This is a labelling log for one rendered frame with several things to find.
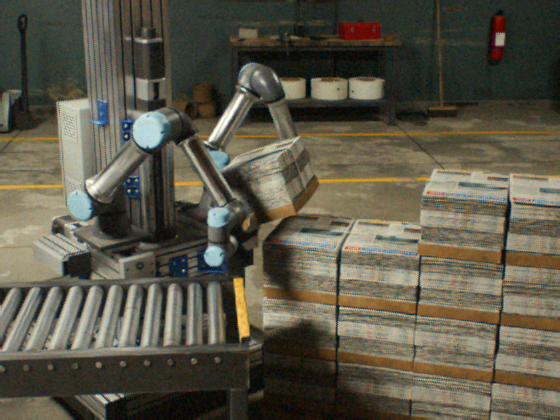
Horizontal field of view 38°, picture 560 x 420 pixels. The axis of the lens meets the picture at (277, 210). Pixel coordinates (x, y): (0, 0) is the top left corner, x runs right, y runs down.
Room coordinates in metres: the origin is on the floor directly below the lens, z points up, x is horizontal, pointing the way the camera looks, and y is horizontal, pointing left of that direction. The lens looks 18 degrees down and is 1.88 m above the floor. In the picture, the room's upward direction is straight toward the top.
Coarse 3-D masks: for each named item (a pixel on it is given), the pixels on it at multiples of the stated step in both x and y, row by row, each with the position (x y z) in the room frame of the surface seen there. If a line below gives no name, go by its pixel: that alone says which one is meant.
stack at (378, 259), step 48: (288, 240) 2.87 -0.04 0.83; (336, 240) 2.87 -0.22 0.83; (384, 240) 2.88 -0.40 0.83; (288, 288) 2.84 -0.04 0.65; (336, 288) 2.80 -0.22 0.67; (384, 288) 2.74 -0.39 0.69; (432, 288) 2.70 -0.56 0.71; (480, 288) 2.66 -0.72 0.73; (528, 288) 2.61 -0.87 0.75; (288, 336) 2.83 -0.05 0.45; (336, 336) 2.80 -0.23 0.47; (384, 336) 2.73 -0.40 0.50; (432, 336) 2.69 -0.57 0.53; (480, 336) 2.64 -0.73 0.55; (528, 336) 2.61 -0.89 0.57; (288, 384) 2.83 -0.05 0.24; (336, 384) 2.82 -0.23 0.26; (384, 384) 2.74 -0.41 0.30; (432, 384) 2.69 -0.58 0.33; (480, 384) 2.64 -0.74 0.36
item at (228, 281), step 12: (216, 276) 2.59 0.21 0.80; (228, 276) 2.59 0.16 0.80; (240, 276) 2.59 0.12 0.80; (0, 288) 2.48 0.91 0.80; (12, 288) 2.48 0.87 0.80; (24, 288) 2.49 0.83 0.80; (48, 288) 2.49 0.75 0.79; (84, 288) 2.51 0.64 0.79; (108, 288) 2.51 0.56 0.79; (144, 288) 2.52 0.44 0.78; (204, 288) 2.54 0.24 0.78; (228, 288) 2.55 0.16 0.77; (24, 300) 2.49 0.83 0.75; (84, 300) 2.50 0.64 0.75; (144, 300) 2.52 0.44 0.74; (204, 300) 2.54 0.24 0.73; (228, 300) 2.55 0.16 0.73; (60, 312) 2.50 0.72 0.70; (120, 312) 2.52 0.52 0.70; (144, 312) 2.52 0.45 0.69; (204, 312) 2.54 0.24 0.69; (228, 312) 2.55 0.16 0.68
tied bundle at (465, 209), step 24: (432, 192) 2.74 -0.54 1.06; (456, 192) 2.74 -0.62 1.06; (480, 192) 2.74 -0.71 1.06; (504, 192) 2.74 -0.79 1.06; (432, 216) 2.71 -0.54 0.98; (456, 216) 2.68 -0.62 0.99; (480, 216) 2.66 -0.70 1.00; (504, 216) 2.66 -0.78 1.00; (432, 240) 2.70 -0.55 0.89; (456, 240) 2.68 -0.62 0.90; (480, 240) 2.65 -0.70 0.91
